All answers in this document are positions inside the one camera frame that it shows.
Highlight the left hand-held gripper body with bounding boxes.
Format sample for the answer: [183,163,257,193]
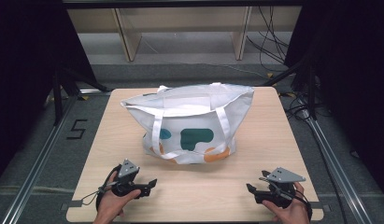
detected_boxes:
[111,159,150,199]

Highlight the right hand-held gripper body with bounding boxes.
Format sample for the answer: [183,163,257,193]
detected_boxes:
[254,167,306,209]

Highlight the white tote bag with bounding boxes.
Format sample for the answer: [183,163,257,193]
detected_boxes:
[120,82,255,165]

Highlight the person's right hand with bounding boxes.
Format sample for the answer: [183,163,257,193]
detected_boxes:
[262,181,311,224]

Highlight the person's left hand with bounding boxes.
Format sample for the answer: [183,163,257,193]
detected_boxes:
[92,171,142,224]

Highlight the black metal stand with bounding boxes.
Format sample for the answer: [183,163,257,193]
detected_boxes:
[260,55,319,121]
[51,65,110,126]

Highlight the black curtain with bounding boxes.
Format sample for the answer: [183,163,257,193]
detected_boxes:
[283,0,384,194]
[0,0,99,186]

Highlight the light wooden bench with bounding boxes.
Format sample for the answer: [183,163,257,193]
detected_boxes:
[66,5,304,63]

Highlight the black hand strap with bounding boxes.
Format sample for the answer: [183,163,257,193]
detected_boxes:
[95,164,122,210]
[292,183,314,220]

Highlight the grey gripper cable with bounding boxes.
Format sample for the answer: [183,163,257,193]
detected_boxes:
[79,183,119,207]

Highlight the metal floor rail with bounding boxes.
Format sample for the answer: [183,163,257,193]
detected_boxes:
[296,94,374,224]
[2,89,113,224]

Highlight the black floor cables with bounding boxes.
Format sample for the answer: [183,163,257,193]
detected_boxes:
[284,91,333,121]

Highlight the thin green floor cable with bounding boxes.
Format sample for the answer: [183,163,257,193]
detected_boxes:
[167,62,268,79]

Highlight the bundle of black cables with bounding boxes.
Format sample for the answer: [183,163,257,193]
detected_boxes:
[245,5,291,73]

